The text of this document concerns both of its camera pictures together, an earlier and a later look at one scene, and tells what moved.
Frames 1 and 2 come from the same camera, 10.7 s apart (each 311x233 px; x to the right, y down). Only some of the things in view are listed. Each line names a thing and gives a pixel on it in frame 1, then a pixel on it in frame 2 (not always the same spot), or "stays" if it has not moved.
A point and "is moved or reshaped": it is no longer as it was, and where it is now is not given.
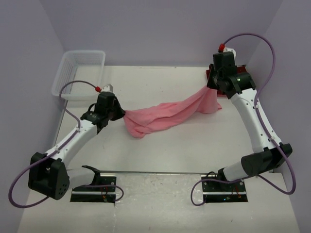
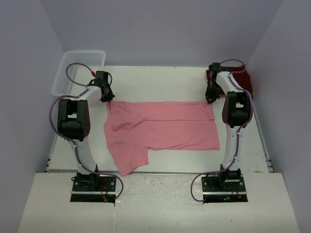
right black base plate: (218, 192) stays
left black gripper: (120, 113) to (109, 97)
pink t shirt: (140, 122) is moved or reshaped
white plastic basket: (87, 65) stays
